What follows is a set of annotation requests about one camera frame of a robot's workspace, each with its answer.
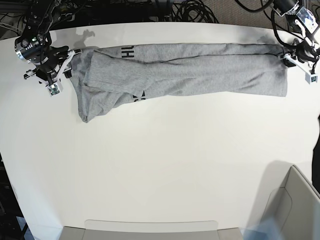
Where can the grey tray at bottom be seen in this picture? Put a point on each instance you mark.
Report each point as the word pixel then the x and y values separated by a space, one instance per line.
pixel 121 230

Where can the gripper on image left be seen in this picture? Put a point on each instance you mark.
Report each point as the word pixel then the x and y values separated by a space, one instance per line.
pixel 49 60

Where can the grey bin at right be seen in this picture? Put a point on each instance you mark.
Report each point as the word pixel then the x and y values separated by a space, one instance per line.
pixel 293 210

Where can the grey T-shirt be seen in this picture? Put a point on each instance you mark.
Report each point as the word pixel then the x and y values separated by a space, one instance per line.
pixel 106 78

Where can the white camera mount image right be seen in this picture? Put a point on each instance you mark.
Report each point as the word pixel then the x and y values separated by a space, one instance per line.
pixel 310 72

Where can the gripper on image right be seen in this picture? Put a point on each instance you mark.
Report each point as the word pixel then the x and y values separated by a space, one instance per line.
pixel 303 53

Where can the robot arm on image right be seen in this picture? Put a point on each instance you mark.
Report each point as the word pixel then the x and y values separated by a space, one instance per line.
pixel 298 16

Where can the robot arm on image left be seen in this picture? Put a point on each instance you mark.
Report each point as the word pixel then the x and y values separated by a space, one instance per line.
pixel 34 45

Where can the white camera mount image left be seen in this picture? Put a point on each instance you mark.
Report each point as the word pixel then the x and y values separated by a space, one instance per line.
pixel 54 86

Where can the white camera mount image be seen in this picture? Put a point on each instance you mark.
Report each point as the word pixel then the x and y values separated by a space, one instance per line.
pixel 310 72
pixel 54 86

